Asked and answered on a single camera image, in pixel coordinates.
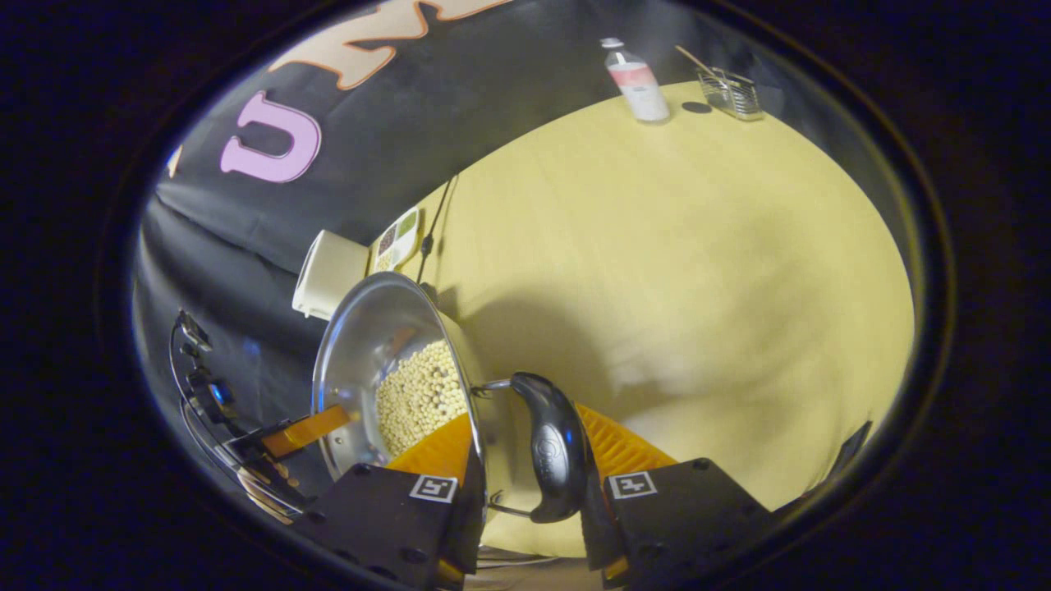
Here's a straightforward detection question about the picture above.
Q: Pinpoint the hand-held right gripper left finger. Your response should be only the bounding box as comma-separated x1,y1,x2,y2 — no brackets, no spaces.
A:
291,410,489,590

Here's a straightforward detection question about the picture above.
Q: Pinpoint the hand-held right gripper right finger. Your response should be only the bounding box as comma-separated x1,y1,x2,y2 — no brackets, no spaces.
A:
575,402,777,590

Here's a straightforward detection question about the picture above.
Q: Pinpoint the steel pot with black handles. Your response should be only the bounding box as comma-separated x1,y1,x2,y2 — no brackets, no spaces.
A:
310,271,590,526

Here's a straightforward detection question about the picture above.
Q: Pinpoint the heap of yellow soybeans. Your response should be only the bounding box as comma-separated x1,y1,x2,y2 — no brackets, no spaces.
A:
375,338,469,458

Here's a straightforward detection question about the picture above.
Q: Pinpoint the white toaster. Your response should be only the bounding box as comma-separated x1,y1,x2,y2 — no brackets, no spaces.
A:
291,230,372,321

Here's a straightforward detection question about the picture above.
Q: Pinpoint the white divided dish with beans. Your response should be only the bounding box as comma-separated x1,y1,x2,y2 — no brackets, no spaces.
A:
371,207,424,274

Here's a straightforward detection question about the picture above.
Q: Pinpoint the black backdrop cloth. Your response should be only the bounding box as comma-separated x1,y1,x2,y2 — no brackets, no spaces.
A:
131,0,789,460

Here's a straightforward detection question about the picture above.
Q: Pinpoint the clear bottle with pink label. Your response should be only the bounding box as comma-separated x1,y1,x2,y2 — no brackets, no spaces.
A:
599,37,671,124

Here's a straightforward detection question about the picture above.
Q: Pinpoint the thin wooden stick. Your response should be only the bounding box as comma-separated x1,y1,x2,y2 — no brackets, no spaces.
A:
675,45,717,79

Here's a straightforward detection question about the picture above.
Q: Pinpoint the black power cable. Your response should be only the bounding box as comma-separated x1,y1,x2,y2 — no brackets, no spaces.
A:
415,175,461,284

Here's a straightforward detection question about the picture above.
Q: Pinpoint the small wire basket holder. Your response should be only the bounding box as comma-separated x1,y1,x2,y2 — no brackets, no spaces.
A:
696,66,766,122

